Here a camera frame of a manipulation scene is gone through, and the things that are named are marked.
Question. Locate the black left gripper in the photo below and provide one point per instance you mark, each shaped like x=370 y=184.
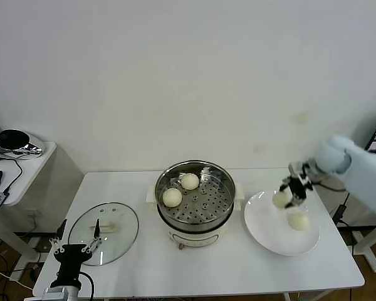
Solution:
x=70 y=261

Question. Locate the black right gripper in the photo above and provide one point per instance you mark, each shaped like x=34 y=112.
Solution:
x=307 y=178

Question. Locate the white steamed baozi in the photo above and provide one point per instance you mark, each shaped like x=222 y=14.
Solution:
x=280 y=200
x=172 y=197
x=190 y=182
x=298 y=222

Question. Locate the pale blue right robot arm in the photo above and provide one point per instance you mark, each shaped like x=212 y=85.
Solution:
x=363 y=175

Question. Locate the perforated steel steamer basket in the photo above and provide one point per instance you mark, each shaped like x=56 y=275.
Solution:
x=216 y=200

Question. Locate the white round plate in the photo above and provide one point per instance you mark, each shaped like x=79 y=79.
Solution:
x=264 y=239

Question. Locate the white side table with mouse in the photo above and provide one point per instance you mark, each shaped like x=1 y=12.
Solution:
x=34 y=169

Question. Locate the white side table with sticker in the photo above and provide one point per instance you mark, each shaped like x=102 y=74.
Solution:
x=368 y=247

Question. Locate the cream electric cooker base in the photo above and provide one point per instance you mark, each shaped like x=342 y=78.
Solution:
x=200 y=238

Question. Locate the shiny silver headset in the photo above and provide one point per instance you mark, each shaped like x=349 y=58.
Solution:
x=15 y=142

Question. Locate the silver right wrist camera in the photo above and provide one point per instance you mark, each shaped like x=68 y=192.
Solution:
x=296 y=167

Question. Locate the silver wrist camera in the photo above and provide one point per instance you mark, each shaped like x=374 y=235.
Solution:
x=54 y=294
x=296 y=167

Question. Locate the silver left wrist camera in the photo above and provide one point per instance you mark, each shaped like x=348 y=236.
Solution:
x=54 y=294

